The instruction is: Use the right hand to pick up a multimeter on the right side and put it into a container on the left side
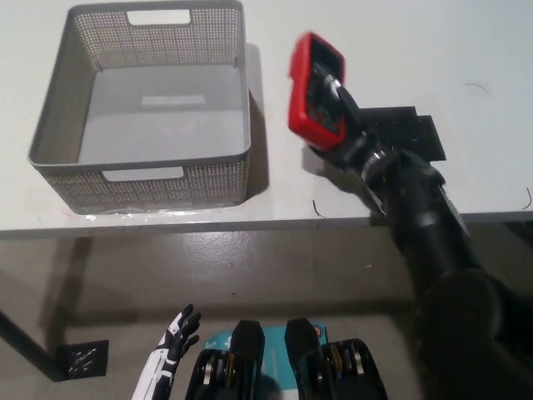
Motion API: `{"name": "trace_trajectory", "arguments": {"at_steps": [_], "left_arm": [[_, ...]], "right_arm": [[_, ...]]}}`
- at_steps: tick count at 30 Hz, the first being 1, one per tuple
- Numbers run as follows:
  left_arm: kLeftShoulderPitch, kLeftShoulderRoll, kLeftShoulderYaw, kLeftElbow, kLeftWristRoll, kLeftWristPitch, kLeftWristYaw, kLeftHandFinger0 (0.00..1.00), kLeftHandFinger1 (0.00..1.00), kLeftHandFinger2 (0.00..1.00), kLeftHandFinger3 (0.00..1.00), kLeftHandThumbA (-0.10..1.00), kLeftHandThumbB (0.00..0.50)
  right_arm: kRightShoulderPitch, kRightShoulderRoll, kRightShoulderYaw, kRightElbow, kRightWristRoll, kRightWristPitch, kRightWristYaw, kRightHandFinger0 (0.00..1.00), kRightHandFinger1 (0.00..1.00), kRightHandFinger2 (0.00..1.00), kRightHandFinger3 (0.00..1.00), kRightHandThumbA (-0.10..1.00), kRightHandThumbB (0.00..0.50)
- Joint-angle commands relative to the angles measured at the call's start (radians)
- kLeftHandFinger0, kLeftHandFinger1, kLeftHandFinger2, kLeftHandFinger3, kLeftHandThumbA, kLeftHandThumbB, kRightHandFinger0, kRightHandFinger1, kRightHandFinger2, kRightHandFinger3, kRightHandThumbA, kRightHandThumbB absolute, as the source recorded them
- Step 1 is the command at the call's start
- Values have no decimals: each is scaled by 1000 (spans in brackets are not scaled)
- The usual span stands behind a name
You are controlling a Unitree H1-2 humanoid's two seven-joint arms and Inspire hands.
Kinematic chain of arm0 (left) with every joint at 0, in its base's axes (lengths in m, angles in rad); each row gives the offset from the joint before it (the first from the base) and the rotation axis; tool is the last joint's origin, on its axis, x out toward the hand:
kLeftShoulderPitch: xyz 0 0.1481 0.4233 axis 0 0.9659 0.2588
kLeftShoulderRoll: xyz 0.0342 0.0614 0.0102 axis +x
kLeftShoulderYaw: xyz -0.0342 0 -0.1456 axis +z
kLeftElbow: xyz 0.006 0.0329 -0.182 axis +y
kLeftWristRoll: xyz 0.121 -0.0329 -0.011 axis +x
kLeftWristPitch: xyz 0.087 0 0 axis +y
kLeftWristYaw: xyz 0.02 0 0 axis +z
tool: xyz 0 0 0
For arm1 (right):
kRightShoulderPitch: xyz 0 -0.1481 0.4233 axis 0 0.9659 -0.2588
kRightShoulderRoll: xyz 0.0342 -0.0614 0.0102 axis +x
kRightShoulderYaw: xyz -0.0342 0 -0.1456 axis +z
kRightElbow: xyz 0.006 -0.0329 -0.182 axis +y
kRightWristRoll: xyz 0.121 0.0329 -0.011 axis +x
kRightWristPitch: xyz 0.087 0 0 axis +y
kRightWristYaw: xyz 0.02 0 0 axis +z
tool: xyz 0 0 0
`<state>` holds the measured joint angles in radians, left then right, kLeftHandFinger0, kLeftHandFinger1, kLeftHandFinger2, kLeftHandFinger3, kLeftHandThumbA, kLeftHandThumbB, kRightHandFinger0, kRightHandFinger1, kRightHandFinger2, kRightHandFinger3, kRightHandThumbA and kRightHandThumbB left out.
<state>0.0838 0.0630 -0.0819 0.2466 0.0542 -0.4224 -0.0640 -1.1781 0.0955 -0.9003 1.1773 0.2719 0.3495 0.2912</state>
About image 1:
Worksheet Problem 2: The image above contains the robot right hand white black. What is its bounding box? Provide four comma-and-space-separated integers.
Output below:
306, 73, 393, 181

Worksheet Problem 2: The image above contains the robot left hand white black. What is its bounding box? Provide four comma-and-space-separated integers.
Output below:
156, 303, 202, 371

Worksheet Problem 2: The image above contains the red digital multimeter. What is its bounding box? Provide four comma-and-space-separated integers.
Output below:
286, 32, 348, 153

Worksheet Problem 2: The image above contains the black perforated foam pad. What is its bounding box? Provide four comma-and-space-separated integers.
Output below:
358, 105, 420, 145

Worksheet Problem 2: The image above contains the robot left black body block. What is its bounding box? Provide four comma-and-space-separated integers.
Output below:
184, 319, 267, 400

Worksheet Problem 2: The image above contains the robot black body block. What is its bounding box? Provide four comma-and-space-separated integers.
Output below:
184, 319, 267, 400
284, 317, 389, 400

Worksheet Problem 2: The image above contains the black table foot plate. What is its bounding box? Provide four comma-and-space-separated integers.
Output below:
53, 339, 111, 383

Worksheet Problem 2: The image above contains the robot right black body block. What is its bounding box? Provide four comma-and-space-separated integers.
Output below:
284, 317, 389, 400

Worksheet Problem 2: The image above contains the grey perforated plastic basket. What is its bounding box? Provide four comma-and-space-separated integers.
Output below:
27, 0, 253, 216

